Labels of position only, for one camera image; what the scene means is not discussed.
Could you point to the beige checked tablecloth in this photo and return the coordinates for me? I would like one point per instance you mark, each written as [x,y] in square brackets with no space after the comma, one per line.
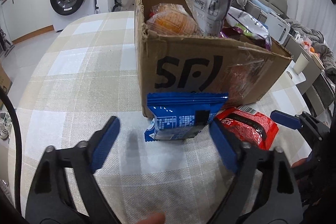
[78,69]

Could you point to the purple grape candy bag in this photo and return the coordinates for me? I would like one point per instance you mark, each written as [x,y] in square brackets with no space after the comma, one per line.
[246,27]

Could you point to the grey dining chair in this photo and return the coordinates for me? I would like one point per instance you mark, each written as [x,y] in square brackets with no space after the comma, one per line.
[320,92]

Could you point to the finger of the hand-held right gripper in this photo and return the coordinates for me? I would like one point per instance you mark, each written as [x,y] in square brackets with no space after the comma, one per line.
[284,118]

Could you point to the printed cardboard box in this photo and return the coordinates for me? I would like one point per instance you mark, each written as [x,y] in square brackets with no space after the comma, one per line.
[4,79]

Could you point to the white electric kettle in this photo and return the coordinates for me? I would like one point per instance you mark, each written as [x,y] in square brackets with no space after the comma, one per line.
[275,27]

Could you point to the brown cardboard box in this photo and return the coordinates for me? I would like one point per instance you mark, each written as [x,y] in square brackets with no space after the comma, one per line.
[183,69]

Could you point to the grey padded jacket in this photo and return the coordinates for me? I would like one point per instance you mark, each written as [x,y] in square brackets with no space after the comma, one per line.
[315,35]

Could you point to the white sneaker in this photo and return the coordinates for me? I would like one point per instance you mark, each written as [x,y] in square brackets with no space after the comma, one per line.
[4,125]

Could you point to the person's right hand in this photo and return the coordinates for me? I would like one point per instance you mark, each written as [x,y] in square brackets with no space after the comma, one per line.
[302,163]

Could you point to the light blue cushion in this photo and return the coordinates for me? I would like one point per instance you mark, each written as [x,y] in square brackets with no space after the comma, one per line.
[262,6]

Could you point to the white kitchen counter cabinets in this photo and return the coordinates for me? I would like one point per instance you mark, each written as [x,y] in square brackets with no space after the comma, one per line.
[26,8]

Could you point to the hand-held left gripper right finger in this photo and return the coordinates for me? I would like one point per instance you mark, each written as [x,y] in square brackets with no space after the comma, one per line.
[224,148]

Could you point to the red snack packet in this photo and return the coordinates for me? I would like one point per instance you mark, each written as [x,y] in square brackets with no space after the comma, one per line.
[249,127]

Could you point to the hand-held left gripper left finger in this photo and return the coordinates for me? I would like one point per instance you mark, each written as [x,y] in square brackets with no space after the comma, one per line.
[105,145]

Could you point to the person's left hand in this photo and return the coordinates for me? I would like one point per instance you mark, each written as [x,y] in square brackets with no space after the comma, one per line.
[153,219]

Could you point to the white paper cup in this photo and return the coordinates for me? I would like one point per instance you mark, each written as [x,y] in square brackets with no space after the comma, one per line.
[301,64]

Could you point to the person's right forearm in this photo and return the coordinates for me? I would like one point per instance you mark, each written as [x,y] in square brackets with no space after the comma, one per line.
[320,200]

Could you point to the orange bread packet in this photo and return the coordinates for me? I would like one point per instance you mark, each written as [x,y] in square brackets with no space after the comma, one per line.
[170,20]

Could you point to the blue snack packet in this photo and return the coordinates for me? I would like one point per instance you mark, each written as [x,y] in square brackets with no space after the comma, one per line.
[178,119]

